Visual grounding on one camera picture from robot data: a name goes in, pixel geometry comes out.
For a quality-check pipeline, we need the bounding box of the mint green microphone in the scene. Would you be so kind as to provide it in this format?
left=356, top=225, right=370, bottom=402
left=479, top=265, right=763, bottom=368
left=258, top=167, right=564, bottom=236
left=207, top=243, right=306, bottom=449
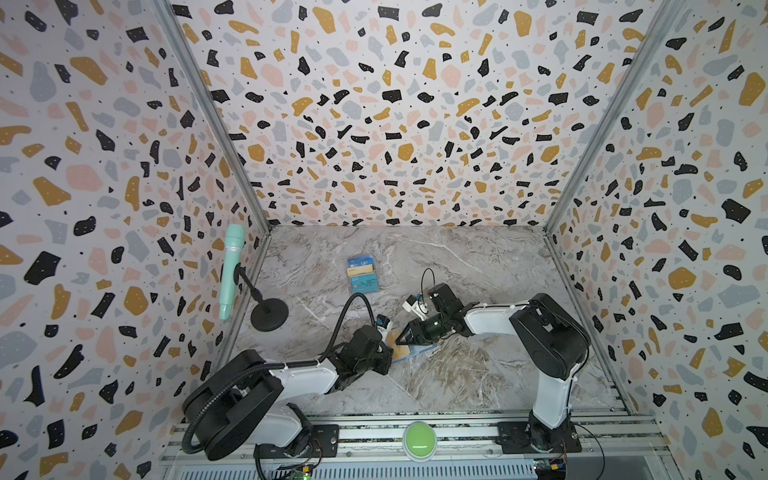
left=218, top=224, right=246, bottom=321

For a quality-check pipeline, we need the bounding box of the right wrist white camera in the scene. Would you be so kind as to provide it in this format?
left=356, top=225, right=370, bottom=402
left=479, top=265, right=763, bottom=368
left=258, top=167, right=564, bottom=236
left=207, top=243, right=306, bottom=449
left=402, top=294, right=433, bottom=321

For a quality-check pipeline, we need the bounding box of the black corrugated cable hose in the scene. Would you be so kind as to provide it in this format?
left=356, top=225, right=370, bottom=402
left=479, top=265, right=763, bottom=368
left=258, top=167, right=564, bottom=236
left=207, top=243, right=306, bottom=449
left=179, top=292, right=378, bottom=456

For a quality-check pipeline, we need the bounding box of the blue leather card holder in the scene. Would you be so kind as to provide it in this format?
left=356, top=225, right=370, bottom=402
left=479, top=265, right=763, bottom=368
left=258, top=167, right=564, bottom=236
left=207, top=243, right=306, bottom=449
left=400, top=344, right=438, bottom=362

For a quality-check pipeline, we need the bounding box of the black microphone stand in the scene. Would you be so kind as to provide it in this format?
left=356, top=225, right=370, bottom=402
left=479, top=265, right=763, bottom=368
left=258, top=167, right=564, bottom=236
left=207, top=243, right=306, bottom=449
left=233, top=263, right=289, bottom=332

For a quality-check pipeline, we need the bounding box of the clear box with cards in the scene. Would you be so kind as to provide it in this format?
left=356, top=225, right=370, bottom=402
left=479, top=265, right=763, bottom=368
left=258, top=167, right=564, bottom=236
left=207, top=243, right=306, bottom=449
left=346, top=254, right=380, bottom=294

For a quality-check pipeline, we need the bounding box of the white ventilated cable duct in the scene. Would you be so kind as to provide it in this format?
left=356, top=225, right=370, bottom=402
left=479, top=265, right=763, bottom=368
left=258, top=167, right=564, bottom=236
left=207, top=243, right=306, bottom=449
left=176, top=459, right=537, bottom=479

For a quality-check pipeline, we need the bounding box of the green push button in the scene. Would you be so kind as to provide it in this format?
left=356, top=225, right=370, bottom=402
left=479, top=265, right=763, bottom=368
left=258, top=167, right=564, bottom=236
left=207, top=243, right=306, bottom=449
left=402, top=421, right=437, bottom=462

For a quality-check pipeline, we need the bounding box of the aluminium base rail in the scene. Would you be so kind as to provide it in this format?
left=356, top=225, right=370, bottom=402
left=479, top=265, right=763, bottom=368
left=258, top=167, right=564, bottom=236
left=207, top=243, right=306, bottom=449
left=158, top=411, right=667, bottom=466

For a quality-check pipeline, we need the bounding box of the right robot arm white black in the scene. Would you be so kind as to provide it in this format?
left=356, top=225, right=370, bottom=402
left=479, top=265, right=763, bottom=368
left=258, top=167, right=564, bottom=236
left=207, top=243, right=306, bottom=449
left=395, top=284, right=591, bottom=453

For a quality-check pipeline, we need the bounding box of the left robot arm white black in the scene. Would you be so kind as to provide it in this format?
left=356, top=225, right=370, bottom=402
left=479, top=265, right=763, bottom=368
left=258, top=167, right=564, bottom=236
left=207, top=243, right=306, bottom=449
left=181, top=325, right=393, bottom=461

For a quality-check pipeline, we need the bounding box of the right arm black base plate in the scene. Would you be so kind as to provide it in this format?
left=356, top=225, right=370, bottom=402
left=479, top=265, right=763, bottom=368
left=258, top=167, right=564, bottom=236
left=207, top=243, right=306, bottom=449
left=495, top=417, right=582, bottom=454

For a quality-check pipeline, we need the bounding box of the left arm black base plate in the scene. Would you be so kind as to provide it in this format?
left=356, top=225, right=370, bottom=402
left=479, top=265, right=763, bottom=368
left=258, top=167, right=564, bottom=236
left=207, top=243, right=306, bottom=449
left=255, top=424, right=340, bottom=461

